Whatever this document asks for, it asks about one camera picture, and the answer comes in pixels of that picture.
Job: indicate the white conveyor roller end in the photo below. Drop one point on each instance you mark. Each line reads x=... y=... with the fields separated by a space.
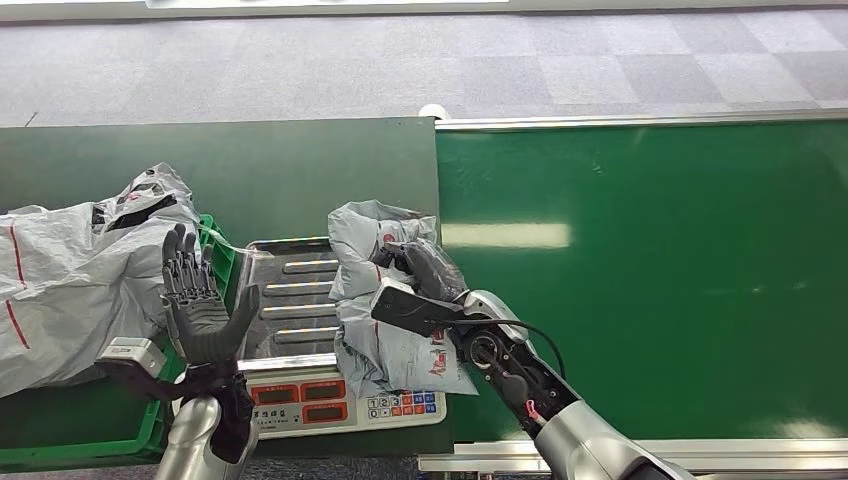
x=434 y=111

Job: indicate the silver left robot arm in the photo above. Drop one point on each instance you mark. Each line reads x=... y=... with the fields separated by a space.
x=192 y=430

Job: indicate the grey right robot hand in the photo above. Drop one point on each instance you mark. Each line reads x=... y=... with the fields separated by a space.
x=427 y=268

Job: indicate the grey woven sack red stripes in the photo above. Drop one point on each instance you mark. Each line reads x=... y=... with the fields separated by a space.
x=66 y=278

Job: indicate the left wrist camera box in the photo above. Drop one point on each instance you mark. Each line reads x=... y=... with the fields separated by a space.
x=132 y=354

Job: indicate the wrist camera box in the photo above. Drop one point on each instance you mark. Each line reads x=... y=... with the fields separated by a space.
x=132 y=354
x=411 y=308

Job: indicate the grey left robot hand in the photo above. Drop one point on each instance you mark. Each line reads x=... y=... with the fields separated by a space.
x=199 y=318

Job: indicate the electronic scale with steel tray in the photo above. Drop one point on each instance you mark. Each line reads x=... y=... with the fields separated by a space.
x=298 y=298

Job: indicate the green plastic crate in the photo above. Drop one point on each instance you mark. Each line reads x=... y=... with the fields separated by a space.
x=66 y=434

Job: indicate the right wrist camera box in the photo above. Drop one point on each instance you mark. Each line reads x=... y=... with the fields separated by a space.
x=411 y=308

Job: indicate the grey plastic mailer package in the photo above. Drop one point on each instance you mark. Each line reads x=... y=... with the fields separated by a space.
x=371 y=358

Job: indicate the green conveyor belt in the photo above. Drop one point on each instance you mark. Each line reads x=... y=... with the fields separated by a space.
x=662 y=265

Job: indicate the grey package with black print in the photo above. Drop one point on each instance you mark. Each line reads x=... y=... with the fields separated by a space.
x=136 y=199

